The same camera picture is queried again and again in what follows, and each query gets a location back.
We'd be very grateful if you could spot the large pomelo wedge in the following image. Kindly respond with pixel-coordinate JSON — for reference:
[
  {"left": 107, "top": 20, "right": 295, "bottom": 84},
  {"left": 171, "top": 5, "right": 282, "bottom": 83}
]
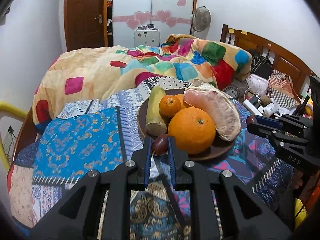
[{"left": 183, "top": 80, "right": 241, "bottom": 141}]

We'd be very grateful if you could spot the large orange without sticker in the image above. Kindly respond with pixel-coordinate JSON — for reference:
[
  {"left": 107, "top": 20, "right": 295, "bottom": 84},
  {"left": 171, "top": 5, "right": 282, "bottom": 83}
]
[{"left": 168, "top": 107, "right": 216, "bottom": 154}]

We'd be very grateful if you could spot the large orange with sticker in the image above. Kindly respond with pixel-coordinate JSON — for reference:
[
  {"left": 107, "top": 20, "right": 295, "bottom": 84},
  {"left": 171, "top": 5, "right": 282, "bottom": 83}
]
[{"left": 175, "top": 94, "right": 191, "bottom": 109}]

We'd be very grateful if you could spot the small tangerine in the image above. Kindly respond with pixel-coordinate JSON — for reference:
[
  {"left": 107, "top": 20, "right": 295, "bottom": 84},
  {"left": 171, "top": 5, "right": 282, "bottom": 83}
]
[
  {"left": 246, "top": 115, "right": 258, "bottom": 126},
  {"left": 159, "top": 95, "right": 181, "bottom": 118}
]

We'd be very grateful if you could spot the dark red date fruit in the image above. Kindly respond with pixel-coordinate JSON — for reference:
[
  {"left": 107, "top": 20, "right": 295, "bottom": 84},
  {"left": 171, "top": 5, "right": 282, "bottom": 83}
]
[{"left": 151, "top": 134, "right": 168, "bottom": 156}]

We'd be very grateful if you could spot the person's right hand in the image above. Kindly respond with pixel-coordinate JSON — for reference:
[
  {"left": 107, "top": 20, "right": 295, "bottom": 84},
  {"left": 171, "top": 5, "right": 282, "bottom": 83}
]
[{"left": 292, "top": 170, "right": 303, "bottom": 190}]

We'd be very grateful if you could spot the white power strip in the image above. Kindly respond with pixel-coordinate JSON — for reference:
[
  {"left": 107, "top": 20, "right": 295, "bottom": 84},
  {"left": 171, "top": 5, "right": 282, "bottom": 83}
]
[{"left": 243, "top": 99, "right": 264, "bottom": 116}]

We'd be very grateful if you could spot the striped cloth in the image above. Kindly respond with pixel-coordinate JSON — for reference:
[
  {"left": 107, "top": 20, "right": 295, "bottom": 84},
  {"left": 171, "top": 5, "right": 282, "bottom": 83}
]
[{"left": 268, "top": 69, "right": 301, "bottom": 109}]

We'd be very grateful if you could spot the pink patterned pouch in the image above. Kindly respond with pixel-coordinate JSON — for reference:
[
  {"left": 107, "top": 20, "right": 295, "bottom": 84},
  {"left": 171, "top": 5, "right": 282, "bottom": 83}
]
[{"left": 246, "top": 74, "right": 268, "bottom": 96}]

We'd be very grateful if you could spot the dark purple plate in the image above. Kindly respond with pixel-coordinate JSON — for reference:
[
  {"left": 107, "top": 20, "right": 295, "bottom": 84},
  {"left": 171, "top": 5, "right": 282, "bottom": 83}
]
[{"left": 137, "top": 84, "right": 241, "bottom": 160}]

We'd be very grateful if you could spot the blue patterned bed cover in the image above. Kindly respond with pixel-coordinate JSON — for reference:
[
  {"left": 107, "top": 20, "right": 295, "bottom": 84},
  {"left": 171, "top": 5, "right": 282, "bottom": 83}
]
[{"left": 8, "top": 77, "right": 293, "bottom": 239}]

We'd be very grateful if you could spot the black bag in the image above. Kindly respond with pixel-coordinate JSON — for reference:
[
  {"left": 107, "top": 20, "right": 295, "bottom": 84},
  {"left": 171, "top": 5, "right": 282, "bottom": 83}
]
[{"left": 251, "top": 54, "right": 272, "bottom": 80}]

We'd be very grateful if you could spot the wooden headboard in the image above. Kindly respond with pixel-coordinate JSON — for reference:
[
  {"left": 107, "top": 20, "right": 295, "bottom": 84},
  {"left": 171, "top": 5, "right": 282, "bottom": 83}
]
[{"left": 220, "top": 24, "right": 316, "bottom": 96}]

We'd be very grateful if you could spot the yellow foam tube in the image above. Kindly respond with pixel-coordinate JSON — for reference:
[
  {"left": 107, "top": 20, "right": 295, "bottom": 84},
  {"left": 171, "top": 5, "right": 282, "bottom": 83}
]
[{"left": 0, "top": 100, "right": 28, "bottom": 173}]

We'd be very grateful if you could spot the standing electric fan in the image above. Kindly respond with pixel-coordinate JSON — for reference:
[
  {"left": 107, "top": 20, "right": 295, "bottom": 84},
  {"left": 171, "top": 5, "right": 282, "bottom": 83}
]
[{"left": 191, "top": 6, "right": 212, "bottom": 34}]

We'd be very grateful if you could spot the colourful patchwork blanket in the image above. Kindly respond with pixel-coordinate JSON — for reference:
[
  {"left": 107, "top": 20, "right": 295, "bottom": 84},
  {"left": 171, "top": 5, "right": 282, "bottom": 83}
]
[{"left": 32, "top": 35, "right": 252, "bottom": 130}]

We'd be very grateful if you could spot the white box appliance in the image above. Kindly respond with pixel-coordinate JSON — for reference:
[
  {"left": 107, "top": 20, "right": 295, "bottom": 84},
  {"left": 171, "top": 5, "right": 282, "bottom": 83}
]
[{"left": 133, "top": 24, "right": 161, "bottom": 47}]

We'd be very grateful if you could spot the wardrobe with heart doors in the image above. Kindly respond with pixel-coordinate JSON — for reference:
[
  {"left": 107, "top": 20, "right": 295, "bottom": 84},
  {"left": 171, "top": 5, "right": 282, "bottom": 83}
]
[{"left": 108, "top": 0, "right": 196, "bottom": 48}]

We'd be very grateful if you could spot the brown wooden door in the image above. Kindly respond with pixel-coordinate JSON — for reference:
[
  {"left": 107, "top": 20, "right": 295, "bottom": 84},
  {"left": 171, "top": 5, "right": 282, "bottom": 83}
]
[{"left": 63, "top": 0, "right": 104, "bottom": 51}]

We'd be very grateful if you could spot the wall power outlet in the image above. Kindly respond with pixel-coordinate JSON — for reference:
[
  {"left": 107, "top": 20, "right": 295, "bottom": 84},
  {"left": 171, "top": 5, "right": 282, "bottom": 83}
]
[{"left": 2, "top": 126, "right": 16, "bottom": 156}]

